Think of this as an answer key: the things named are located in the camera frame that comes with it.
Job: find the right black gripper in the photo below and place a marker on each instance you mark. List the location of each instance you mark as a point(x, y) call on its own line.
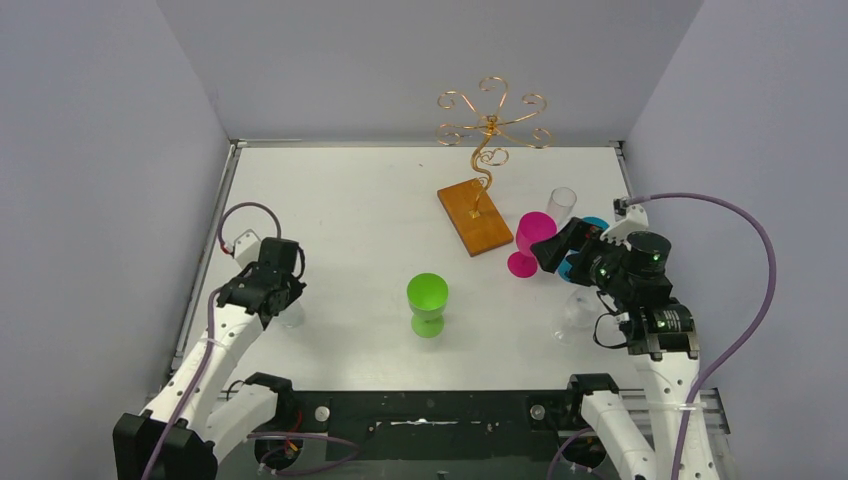
point(577, 245)

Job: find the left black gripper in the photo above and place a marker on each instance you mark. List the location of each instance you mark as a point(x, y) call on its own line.
point(266, 291)

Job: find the clear round wine glass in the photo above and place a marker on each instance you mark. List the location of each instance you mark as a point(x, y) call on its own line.
point(577, 315)

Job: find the green plastic wine glass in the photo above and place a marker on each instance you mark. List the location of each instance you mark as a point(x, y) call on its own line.
point(427, 296)

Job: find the clear patterned wine glass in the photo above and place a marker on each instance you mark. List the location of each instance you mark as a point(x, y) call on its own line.
point(292, 316)

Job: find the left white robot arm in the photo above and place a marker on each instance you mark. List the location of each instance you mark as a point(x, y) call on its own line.
point(183, 432)

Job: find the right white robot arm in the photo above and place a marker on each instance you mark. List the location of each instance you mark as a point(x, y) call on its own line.
point(661, 342)

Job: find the pink plastic wine glass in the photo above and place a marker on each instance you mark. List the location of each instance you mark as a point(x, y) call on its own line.
point(533, 227)

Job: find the blue plastic wine glass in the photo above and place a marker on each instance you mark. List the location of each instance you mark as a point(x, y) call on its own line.
point(593, 224)

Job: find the clear tall flute glass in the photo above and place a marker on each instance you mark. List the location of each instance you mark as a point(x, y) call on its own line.
point(560, 205)

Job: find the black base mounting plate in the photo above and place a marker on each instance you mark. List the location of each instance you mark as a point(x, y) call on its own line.
point(511, 434)

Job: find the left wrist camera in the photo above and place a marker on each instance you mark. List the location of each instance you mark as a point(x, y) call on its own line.
point(246, 248)

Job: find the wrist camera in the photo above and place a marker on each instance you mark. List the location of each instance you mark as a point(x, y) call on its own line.
point(630, 217)
point(246, 248)

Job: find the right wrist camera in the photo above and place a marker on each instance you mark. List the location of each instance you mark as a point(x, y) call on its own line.
point(630, 217)

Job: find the gold wire glass rack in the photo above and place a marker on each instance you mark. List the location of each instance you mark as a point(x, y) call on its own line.
point(468, 205)

